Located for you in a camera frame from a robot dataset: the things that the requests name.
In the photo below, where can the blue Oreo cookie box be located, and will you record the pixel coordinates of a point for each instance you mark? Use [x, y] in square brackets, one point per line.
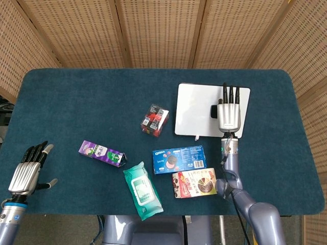
[189, 158]

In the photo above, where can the clear box with red caps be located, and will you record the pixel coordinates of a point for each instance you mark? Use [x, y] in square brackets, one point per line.
[154, 120]

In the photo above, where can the white plastic board stand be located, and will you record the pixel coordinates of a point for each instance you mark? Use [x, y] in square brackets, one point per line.
[196, 137]

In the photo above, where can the woven bamboo folding screen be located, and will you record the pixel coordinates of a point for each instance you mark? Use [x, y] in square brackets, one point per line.
[158, 30]

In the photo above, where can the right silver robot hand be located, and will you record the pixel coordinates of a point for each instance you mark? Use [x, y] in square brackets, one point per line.
[229, 117]

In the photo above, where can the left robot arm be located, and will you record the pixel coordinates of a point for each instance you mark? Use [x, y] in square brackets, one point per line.
[10, 219]

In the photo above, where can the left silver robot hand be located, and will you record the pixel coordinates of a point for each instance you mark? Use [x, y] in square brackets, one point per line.
[24, 176]

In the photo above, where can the red white wafer biscuit box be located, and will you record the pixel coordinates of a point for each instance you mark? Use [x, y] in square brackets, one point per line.
[194, 183]

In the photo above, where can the black blue whiteboard eraser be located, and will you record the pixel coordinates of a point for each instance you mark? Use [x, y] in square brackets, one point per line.
[214, 112]

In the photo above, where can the teal table cloth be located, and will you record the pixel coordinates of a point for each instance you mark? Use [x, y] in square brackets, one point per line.
[76, 102]

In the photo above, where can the grey robot torso base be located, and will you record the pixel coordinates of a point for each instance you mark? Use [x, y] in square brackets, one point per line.
[153, 229]

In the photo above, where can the white magnetic whiteboard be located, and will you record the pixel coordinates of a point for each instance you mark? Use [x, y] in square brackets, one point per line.
[194, 109]

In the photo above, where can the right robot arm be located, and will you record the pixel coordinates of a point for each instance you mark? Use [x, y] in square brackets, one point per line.
[263, 219]

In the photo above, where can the green wet wipes pack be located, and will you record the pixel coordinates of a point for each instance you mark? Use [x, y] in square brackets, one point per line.
[143, 191]

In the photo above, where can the purple toothpaste box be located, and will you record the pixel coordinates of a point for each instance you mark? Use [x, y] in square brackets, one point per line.
[99, 151]

